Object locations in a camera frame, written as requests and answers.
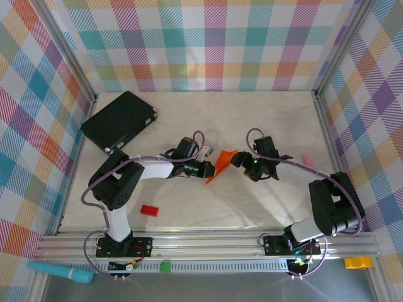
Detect orange square paper sheet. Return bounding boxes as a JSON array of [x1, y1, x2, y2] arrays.
[[205, 150, 239, 186]]

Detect red plastic block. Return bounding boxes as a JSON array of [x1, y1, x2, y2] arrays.
[[140, 204, 160, 218]]

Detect black flat case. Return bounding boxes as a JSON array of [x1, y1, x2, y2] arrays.
[[80, 91, 158, 155]]

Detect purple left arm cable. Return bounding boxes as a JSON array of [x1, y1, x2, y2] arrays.
[[81, 130, 208, 279]]

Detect grey slotted cable duct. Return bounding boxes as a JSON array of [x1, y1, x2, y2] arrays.
[[108, 259, 289, 274]]

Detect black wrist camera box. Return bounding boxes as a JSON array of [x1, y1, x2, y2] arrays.
[[253, 135, 293, 161], [174, 136, 215, 158]]

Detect small wired connector board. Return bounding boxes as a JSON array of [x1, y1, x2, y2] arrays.
[[288, 256, 312, 274], [108, 259, 141, 272]]

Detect yellow plastic block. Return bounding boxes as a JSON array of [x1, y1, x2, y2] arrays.
[[344, 256, 372, 269]]

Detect aluminium profile frame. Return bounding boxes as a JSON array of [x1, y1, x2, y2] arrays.
[[25, 0, 387, 302]]

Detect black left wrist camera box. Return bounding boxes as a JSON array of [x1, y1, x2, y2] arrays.
[[174, 136, 215, 158]]

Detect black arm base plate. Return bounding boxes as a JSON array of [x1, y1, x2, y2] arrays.
[[263, 234, 322, 255], [96, 236, 154, 258]]

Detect teal toy microphone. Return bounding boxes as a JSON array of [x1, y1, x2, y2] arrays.
[[27, 261, 94, 284]]

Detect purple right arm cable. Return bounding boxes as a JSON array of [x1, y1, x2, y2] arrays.
[[246, 127, 363, 281]]

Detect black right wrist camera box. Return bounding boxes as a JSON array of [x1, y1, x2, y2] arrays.
[[253, 135, 293, 161]]

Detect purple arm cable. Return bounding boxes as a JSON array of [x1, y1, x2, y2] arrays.
[[246, 127, 363, 281], [81, 130, 208, 279]]

